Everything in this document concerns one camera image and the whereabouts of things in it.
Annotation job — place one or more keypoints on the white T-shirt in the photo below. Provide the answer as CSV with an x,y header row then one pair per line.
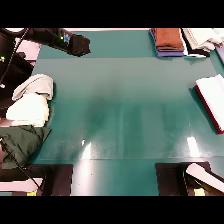
x,y
213,95

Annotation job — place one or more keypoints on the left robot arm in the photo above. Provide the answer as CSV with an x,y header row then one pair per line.
x,y
50,37

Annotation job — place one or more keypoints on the light grey garment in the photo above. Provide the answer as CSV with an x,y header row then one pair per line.
x,y
36,85

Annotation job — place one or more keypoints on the purple garment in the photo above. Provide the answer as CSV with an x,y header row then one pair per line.
x,y
168,53

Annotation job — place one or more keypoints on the off-white garment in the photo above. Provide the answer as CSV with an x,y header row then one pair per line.
x,y
28,110

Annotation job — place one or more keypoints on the brown garment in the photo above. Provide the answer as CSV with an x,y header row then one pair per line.
x,y
168,37

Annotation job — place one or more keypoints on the red garment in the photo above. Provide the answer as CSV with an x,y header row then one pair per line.
x,y
207,108

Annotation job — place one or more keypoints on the dark green garment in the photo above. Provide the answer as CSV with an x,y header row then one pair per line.
x,y
21,141

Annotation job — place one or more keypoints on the black garment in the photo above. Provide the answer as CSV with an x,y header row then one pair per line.
x,y
196,50

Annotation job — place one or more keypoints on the cream garment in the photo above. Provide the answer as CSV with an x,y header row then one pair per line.
x,y
203,36

